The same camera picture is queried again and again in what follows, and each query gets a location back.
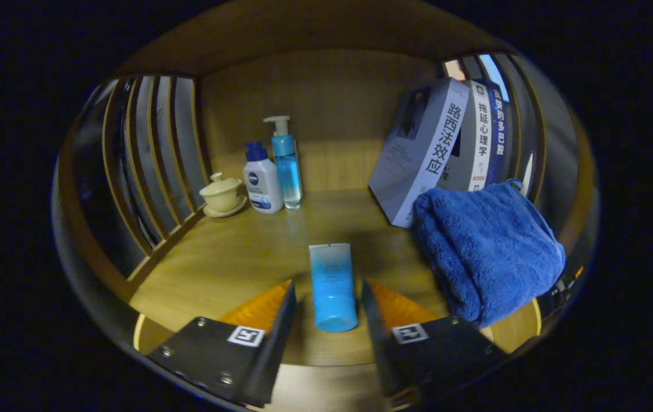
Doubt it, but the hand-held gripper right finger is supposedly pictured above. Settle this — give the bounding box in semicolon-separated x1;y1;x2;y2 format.
361;278;509;408

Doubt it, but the blue towel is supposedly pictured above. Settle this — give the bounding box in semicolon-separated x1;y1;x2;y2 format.
412;179;566;329

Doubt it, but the white-spine book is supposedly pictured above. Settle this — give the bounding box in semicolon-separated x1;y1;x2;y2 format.
438;80;493;192

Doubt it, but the beige lidded teacup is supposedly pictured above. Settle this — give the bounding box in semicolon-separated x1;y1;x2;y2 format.
199;172;247;218

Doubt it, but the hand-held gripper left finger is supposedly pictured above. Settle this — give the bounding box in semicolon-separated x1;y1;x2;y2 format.
146;279;298;408

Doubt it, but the wooden cabinet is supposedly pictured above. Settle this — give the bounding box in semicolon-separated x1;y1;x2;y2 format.
54;0;599;410

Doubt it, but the white bottle with blue cap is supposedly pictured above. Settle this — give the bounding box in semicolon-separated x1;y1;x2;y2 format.
243;141;284;215

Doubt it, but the grey book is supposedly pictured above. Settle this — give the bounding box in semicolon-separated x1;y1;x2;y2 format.
368;77;471;229

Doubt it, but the dark device with orange part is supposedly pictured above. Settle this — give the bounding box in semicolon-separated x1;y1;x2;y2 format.
538;264;585;321

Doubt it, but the light blue cosmetic tube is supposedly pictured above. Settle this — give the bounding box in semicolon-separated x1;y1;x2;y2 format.
308;243;358;333

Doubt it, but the blue pump bottle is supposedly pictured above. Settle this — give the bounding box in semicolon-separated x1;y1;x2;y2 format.
263;116;304;210

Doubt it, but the dark blue book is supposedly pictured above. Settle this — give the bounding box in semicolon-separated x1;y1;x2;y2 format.
484;80;510;187

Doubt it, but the wooden countertop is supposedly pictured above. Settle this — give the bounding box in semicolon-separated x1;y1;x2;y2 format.
129;189;533;367

